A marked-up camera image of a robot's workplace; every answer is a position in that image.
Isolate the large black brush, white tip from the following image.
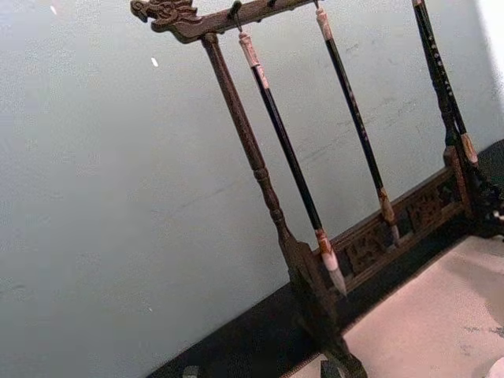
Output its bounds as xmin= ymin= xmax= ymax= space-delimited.
xmin=237 ymin=31 xmax=349 ymax=298

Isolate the carved dark wooden brush rack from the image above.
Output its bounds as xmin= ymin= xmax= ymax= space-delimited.
xmin=129 ymin=0 xmax=504 ymax=378

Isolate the slim black brush, brown tip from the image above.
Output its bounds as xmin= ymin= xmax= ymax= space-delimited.
xmin=313 ymin=0 xmax=402 ymax=250

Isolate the black table cloth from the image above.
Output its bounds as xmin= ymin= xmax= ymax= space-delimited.
xmin=146 ymin=139 xmax=504 ymax=378

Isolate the pale felt writing mat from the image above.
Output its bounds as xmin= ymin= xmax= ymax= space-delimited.
xmin=286 ymin=235 xmax=504 ymax=378

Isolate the black speckled brush, tan tip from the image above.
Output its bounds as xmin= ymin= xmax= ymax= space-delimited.
xmin=410 ymin=0 xmax=480 ymax=165

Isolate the plain pale wall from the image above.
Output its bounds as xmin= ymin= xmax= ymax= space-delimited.
xmin=0 ymin=0 xmax=504 ymax=378

